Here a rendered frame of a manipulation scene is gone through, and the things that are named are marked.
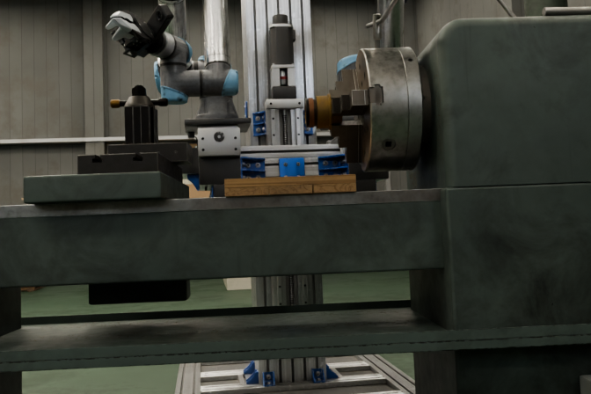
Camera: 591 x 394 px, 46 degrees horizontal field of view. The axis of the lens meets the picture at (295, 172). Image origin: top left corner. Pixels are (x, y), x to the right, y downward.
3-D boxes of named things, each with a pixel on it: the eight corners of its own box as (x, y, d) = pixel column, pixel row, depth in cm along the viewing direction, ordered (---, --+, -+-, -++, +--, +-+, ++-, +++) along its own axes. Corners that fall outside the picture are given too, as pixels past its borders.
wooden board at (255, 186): (340, 198, 194) (339, 184, 195) (356, 191, 159) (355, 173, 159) (233, 202, 193) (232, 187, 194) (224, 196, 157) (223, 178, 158)
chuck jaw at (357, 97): (374, 98, 176) (382, 84, 164) (375, 117, 175) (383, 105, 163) (331, 99, 175) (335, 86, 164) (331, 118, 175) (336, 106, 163)
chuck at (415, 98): (398, 164, 196) (397, 51, 193) (424, 177, 165) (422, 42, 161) (386, 164, 196) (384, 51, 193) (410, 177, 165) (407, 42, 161)
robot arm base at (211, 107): (195, 127, 249) (194, 99, 250) (237, 126, 252) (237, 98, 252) (194, 120, 235) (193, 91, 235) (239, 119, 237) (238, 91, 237)
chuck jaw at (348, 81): (370, 108, 182) (365, 76, 190) (372, 94, 178) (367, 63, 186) (329, 110, 182) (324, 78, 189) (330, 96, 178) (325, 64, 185)
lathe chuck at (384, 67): (386, 164, 196) (384, 51, 193) (409, 177, 165) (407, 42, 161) (354, 165, 196) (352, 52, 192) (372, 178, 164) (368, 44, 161)
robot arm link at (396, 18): (369, 77, 259) (364, -59, 220) (410, 75, 257) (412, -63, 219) (371, 98, 250) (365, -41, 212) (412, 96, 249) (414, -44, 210)
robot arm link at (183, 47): (194, 67, 202) (193, 38, 203) (176, 59, 192) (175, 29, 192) (171, 70, 205) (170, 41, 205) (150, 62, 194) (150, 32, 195)
